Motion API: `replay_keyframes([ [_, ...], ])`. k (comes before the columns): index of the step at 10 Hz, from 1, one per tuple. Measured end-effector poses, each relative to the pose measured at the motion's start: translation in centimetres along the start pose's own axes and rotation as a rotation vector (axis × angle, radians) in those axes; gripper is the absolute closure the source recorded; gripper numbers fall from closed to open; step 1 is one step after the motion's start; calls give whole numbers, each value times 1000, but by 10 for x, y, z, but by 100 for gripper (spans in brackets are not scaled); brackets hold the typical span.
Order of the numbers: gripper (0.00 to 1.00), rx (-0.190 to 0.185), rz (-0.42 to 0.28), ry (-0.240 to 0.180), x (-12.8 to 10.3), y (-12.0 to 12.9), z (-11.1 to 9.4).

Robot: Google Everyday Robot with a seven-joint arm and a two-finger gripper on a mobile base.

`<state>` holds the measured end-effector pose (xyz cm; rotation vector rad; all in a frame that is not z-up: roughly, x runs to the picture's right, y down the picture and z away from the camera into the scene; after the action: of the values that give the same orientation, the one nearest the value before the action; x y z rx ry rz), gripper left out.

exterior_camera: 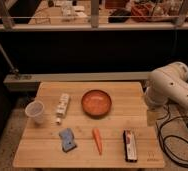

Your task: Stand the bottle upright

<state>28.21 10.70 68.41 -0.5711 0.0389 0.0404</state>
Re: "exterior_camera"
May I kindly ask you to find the small white labelled bottle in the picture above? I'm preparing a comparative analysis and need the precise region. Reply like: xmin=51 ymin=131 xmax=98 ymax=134
xmin=56 ymin=93 xmax=70 ymax=124

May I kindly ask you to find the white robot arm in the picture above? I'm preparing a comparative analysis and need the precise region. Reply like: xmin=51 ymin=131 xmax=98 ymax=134
xmin=144 ymin=62 xmax=188 ymax=110

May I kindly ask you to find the orange bowl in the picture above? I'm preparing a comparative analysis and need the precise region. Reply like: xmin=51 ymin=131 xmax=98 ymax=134
xmin=81 ymin=90 xmax=112 ymax=117

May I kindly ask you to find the orange carrot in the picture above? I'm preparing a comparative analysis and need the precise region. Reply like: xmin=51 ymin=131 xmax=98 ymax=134
xmin=92 ymin=128 xmax=102 ymax=155

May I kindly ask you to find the blue sponge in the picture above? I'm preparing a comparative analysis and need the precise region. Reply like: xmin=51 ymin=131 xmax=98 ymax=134
xmin=59 ymin=128 xmax=77 ymax=152

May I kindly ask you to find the clear plastic cup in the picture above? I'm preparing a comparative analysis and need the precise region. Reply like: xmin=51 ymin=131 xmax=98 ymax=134
xmin=25 ymin=100 xmax=45 ymax=124

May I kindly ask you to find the grey metal beam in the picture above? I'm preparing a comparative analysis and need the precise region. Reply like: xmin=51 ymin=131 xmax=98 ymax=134
xmin=3 ymin=72 xmax=149 ymax=92

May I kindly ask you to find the diagonal metal strut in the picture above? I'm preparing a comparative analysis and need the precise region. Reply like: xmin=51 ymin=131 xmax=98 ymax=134
xmin=0 ymin=43 xmax=19 ymax=77

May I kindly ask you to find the black cable on floor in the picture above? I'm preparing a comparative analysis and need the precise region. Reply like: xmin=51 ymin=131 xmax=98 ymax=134
xmin=155 ymin=103 xmax=188 ymax=169

